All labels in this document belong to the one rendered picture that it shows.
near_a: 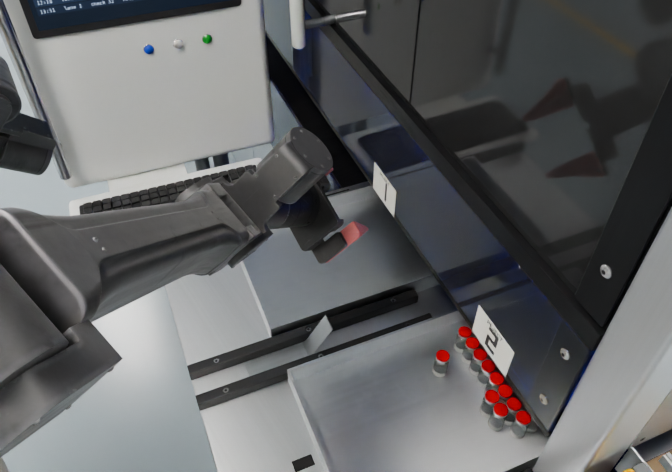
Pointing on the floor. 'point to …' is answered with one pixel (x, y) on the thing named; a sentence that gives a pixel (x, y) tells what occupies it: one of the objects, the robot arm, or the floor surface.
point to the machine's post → (620, 373)
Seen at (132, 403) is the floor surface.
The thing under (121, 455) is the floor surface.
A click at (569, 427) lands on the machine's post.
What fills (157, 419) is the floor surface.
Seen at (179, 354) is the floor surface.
